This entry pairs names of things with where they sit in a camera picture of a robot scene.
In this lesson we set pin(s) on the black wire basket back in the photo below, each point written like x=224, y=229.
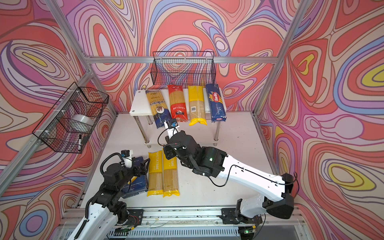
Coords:
x=183, y=68

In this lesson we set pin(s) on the white two-tier shelf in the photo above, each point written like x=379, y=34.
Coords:
x=204, y=135

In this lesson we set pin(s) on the yellow clear spaghetti bag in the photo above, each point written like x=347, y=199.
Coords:
x=197, y=105

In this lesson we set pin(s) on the black marker pen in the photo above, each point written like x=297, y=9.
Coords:
x=80, y=143

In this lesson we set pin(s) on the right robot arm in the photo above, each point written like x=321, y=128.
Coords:
x=274, y=193

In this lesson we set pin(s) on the red spaghetti bag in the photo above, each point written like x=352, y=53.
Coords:
x=178, y=106

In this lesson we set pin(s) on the yellow pastatime bag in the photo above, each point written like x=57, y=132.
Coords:
x=170, y=177
x=155, y=177

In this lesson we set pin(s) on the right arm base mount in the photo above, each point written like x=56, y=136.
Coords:
x=234, y=217

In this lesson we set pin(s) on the black wire basket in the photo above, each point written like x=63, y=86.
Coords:
x=61, y=133
x=183, y=68

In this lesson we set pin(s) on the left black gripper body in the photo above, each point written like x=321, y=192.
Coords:
x=126, y=175

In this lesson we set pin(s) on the blue Barilla spaghetti bag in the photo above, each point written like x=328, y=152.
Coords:
x=216, y=103

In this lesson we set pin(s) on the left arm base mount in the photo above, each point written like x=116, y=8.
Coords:
x=134, y=219

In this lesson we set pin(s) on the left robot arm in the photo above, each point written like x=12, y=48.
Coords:
x=105, y=210

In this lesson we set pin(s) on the blue Barilla pasta box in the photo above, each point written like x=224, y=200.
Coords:
x=138, y=185

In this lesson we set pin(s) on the black wire basket left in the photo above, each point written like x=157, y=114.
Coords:
x=61, y=133

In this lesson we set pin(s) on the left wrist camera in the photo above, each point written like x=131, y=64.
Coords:
x=126, y=154

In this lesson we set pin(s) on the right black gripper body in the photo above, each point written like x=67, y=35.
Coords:
x=171, y=153

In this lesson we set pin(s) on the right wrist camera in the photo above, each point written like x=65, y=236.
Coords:
x=172, y=127

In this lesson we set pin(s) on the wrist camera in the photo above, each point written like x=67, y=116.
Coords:
x=126, y=154
x=172, y=127

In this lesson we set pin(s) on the clear blue Ankara spaghetti bag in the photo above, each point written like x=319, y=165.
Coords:
x=158, y=107

